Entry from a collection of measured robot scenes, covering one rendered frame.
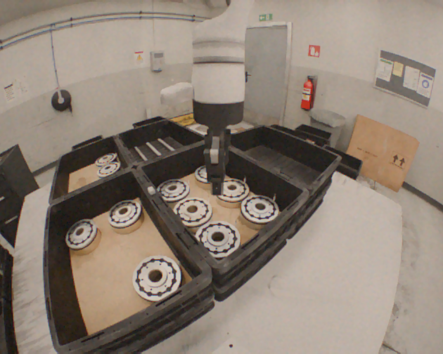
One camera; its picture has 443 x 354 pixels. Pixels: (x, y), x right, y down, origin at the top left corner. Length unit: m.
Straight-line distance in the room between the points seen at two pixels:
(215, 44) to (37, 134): 3.66
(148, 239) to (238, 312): 0.30
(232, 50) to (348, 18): 3.09
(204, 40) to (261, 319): 0.56
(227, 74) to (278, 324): 0.53
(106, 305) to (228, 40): 0.50
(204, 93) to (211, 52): 0.05
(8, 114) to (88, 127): 1.59
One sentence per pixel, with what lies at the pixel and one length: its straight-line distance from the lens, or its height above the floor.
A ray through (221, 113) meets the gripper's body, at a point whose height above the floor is 1.13.
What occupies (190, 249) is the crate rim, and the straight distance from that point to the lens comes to 0.31.
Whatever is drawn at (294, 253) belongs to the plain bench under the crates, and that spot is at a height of 0.70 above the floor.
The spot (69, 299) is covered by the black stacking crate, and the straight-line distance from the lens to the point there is 0.45.
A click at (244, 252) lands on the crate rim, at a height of 0.93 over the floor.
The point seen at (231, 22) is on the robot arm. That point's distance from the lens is 0.23.
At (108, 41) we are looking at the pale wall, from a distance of 3.76.
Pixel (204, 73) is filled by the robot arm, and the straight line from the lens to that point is 0.23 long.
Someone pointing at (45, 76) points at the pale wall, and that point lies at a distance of 3.68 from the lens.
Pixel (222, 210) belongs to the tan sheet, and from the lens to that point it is 0.50.
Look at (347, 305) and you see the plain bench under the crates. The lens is 0.61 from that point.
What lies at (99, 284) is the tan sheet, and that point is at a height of 0.83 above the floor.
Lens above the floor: 1.19
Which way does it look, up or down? 35 degrees down
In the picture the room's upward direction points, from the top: straight up
